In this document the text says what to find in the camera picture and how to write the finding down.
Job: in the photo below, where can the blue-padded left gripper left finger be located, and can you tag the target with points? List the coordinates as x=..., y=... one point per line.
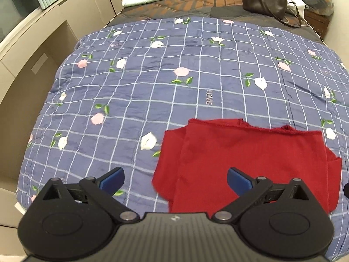
x=100, y=192

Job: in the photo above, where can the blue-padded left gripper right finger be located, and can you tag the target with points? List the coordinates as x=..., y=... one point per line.
x=251, y=192

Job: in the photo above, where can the red long-sleeve sweater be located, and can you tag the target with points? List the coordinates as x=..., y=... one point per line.
x=191, y=173

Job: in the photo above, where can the blue plaid floral quilt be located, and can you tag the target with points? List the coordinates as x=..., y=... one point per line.
x=110, y=105

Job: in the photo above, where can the beige built-in wardrobe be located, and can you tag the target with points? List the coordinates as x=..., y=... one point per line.
x=30, y=55

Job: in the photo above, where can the dark wooden nightstand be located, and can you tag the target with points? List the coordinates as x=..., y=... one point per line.
x=317, y=22

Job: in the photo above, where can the brown grey patterned bedspread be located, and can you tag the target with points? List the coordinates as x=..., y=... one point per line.
x=222, y=9

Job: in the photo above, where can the dark brown leather handbag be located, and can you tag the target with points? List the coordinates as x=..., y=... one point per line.
x=273, y=8

